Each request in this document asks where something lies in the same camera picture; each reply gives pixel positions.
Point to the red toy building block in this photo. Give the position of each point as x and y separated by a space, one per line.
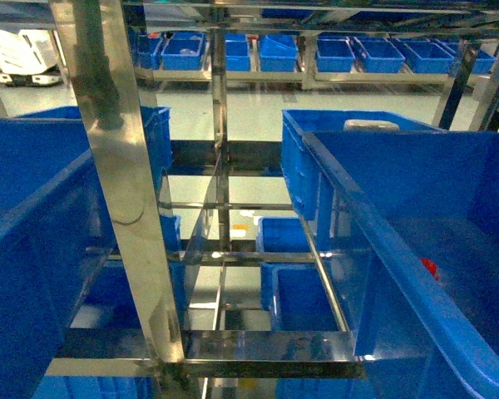
430 266

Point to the blue bin rear right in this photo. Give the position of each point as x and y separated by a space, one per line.
299 168

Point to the blue bin lower centre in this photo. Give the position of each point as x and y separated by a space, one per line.
295 298

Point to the blue bin rear left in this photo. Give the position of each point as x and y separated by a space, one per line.
156 128

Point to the large blue bin upper right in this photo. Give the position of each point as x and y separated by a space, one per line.
412 195

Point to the large blue bin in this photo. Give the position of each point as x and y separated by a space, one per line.
412 195
55 234

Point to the large blue bin upper left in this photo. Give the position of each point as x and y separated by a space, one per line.
55 234

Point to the stainless steel rack frame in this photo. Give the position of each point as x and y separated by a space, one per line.
128 324

